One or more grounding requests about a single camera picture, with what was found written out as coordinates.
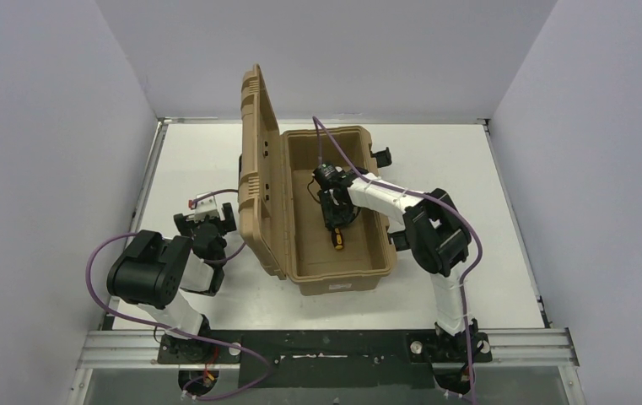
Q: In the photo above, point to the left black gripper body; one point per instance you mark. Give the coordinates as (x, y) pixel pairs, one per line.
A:
(205, 224)

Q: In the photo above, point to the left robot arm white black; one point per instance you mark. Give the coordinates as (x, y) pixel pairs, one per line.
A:
(154, 272)

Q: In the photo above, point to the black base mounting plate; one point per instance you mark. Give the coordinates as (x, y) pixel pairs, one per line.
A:
(314, 359)

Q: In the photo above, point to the yellow black handled screwdriver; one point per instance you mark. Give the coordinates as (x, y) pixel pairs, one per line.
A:
(337, 238)

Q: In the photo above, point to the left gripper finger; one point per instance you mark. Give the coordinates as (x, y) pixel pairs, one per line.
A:
(181, 223)
(228, 222)

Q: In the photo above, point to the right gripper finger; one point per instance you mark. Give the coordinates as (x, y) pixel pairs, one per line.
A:
(348, 217)
(331, 220)

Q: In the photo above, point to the tan plastic toolbox bin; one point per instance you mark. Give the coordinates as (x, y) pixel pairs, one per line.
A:
(280, 219)

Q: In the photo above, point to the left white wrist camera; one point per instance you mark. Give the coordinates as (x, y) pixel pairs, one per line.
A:
(203, 206)

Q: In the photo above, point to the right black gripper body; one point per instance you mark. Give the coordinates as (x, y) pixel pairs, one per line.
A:
(330, 204)

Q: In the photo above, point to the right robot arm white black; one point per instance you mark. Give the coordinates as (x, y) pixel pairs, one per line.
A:
(436, 237)

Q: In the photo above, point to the aluminium frame rail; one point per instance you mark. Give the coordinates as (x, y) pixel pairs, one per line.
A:
(137, 349)

